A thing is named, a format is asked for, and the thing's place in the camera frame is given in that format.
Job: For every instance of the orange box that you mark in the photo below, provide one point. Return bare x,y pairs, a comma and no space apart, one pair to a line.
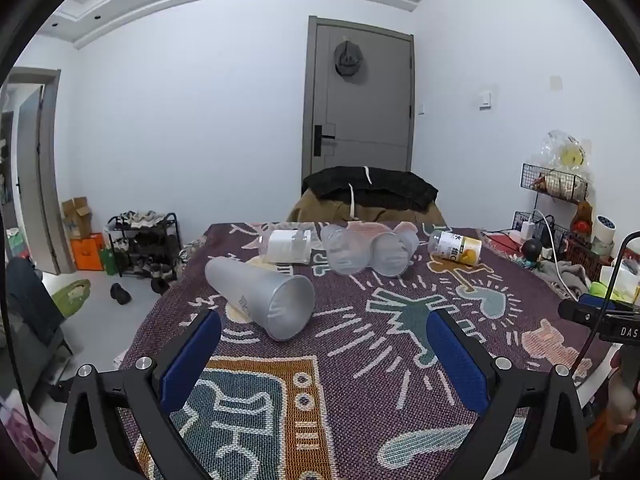
87,254

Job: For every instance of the cardboard box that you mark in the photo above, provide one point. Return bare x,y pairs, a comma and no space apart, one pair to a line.
76,217

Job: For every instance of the large grey frosted cup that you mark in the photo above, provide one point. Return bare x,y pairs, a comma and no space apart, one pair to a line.
265,300

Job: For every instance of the brown chair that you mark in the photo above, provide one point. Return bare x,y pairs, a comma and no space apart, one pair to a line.
320,210

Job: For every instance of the white labelled clear cup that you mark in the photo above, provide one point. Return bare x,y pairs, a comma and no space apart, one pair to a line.
287,247

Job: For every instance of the green slipper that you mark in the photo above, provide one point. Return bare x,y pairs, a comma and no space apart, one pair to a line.
70,297

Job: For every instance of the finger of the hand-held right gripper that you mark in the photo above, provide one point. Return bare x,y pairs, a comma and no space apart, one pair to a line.
592,305

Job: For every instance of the grey hat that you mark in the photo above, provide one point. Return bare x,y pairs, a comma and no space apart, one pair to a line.
347,60

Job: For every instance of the white tape roll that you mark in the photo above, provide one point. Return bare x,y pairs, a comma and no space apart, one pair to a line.
607,232

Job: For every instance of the black shoe rack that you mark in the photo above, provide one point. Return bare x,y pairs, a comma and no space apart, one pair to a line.
145,245

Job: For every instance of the black ball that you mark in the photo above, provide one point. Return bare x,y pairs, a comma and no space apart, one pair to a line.
531,249

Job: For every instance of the brown toy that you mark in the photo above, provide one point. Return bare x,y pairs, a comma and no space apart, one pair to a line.
582,217

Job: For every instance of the green bag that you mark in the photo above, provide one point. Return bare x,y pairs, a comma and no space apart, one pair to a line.
108,260

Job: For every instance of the clear plastic cup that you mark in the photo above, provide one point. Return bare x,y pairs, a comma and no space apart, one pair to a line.
392,255
345,250

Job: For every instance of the clear plastic bag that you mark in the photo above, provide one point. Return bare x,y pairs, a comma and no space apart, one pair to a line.
562,150

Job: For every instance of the printed blanket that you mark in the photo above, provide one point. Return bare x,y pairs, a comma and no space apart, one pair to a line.
360,360

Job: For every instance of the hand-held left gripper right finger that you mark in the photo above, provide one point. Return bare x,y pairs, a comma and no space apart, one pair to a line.
457,365

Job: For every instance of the white charger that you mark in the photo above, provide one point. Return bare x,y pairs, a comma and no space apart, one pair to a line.
527,230

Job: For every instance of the black slipper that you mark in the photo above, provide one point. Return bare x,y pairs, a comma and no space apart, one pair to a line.
120,294
160,285

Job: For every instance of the grey cloth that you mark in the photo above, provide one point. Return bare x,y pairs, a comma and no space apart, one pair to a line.
565,275

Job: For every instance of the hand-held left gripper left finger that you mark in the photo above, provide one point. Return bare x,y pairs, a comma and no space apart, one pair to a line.
192,360

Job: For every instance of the grey open door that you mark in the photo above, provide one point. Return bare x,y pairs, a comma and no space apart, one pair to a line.
45,185

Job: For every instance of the yellow labelled clear bottle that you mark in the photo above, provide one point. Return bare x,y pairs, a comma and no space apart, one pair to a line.
457,249

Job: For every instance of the dark blue cloth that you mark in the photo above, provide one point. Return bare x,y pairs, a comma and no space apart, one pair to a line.
32,300

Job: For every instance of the person's right hand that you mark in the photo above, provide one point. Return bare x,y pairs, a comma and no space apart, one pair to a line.
616,410

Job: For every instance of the white light switch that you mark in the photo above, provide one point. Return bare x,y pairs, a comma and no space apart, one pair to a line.
485,99

